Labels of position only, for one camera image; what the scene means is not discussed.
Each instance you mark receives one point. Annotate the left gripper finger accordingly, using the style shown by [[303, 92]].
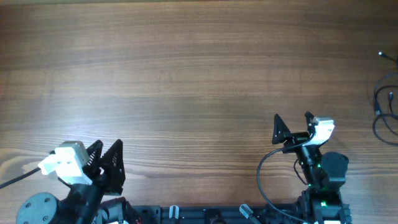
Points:
[[93, 164], [113, 158]]

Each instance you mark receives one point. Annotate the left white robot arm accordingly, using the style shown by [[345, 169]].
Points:
[[81, 206]]

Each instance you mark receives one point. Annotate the black aluminium base frame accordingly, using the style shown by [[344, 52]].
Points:
[[259, 214]]

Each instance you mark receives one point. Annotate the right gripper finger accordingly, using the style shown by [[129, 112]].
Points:
[[311, 122], [281, 132]]

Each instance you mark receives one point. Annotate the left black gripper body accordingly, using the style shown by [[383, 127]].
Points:
[[104, 183]]

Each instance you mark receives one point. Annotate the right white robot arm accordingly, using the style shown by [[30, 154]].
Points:
[[324, 173]]

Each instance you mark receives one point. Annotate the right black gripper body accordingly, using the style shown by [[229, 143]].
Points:
[[297, 137]]

